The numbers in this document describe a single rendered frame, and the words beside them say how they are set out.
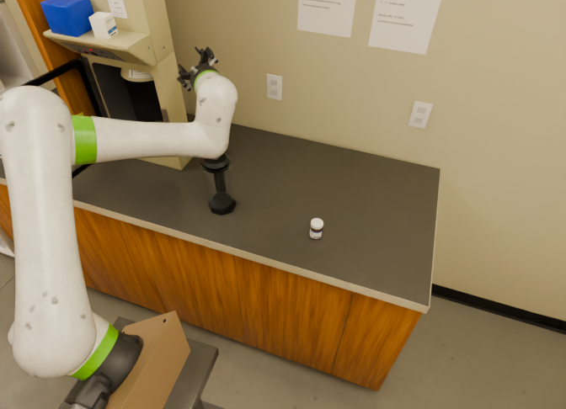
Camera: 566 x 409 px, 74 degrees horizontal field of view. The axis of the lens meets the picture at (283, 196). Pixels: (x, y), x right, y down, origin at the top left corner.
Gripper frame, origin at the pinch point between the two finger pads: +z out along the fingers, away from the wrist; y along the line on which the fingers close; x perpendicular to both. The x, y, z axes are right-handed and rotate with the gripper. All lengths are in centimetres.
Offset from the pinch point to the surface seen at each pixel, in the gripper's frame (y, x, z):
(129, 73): 19.7, -8.1, 14.0
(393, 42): -58, 42, -15
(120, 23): 7.6, -21.7, 6.8
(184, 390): 58, 30, -78
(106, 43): 14.1, -22.3, -2.3
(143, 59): 10.1, -12.1, -3.4
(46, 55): 34.5, -29.1, 20.0
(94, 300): 141, 67, 39
